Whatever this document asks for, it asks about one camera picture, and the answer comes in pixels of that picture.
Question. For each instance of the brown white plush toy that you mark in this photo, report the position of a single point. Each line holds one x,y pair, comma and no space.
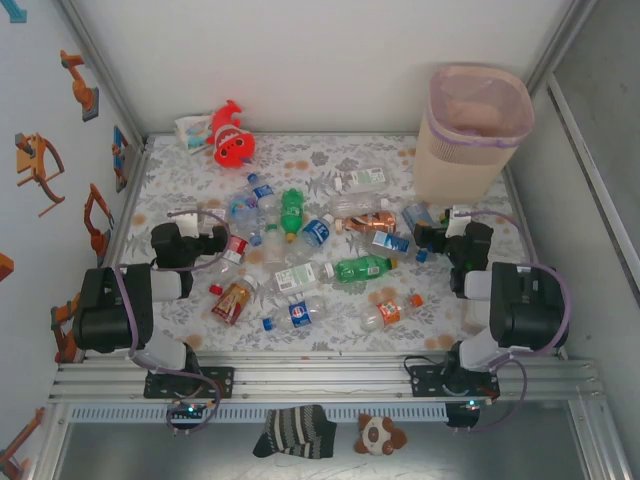
380,435

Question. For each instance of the beige slatted plastic bin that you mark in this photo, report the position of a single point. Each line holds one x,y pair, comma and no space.
450,170

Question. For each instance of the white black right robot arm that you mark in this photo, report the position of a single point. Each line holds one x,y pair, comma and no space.
525,305

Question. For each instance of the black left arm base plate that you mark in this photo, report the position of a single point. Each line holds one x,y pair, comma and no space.
225,382

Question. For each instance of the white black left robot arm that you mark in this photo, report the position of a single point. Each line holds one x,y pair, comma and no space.
110,310

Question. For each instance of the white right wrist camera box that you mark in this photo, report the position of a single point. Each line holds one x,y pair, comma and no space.
457,222

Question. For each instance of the red label water bottle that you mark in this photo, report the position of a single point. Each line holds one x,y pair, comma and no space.
237,246

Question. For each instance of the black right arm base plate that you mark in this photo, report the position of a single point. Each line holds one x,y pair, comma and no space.
425,380

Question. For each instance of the clear bottle white green label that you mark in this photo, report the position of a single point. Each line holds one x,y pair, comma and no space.
297,277
367,177

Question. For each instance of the printed tissue packet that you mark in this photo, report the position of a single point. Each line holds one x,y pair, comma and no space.
192,132

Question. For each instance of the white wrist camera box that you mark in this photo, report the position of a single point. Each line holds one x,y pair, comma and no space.
187,224
457,222

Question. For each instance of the orange label orange cap bottle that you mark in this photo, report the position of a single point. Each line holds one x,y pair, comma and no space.
387,311

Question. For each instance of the aluminium mounting rail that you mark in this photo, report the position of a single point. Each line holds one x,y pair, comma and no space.
325,380

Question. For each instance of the aluminium cage frame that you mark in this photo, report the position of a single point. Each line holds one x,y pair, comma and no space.
102,65

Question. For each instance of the blue bottle cap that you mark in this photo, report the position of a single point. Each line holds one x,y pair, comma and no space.
256,240

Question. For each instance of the cyan purple label bottle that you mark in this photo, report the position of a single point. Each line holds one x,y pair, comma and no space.
243,207

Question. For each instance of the clear crushed plastic bottle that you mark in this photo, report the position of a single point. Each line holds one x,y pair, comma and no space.
212,220
302,252

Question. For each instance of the orange gripper claw wall sticker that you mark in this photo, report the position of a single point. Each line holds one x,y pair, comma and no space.
30,165

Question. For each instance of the blue orange wall sticker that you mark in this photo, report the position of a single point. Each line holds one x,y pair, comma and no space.
120,150

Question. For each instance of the red yellow label bottle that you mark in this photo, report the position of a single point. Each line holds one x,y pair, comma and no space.
231,302

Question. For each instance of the blue label plastic bottle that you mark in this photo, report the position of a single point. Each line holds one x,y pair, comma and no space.
417,215

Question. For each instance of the clear Pepsi label bottle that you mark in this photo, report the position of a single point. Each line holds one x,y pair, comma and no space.
299,312

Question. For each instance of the green plastic soda bottle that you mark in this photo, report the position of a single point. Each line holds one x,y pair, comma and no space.
291,212
443,218
362,267

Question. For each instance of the red plush fish toy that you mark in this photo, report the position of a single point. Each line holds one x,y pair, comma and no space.
232,142

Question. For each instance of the black beige striped sock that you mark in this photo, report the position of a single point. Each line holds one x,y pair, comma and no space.
295,432

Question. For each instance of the red bottle cap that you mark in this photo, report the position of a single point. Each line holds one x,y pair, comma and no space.
216,288

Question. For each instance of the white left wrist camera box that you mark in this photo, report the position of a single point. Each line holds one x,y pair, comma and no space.
187,224

